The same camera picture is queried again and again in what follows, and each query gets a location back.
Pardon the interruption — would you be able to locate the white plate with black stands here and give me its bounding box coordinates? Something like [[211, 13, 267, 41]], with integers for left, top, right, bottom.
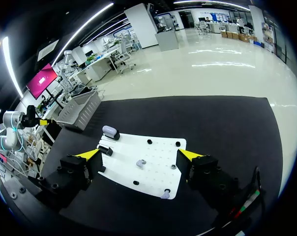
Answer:
[[96, 132, 187, 201]]

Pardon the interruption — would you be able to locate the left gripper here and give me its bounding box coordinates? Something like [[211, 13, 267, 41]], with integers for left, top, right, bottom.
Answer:
[[21, 105, 57, 128]]

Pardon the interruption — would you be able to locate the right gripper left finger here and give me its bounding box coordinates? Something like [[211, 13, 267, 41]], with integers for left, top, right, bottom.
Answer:
[[36, 148, 107, 214]]

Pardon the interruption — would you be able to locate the white cable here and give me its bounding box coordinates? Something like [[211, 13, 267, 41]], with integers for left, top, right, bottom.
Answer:
[[15, 129, 26, 152]]

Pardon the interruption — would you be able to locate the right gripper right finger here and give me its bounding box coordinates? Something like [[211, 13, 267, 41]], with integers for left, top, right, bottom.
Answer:
[[176, 148, 240, 212]]

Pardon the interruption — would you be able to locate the lavender earbud case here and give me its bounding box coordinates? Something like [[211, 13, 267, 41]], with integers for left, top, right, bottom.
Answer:
[[102, 125, 118, 139]]

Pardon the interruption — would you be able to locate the grey slotted basket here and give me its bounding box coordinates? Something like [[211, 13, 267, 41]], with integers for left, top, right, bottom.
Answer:
[[56, 89, 103, 131]]

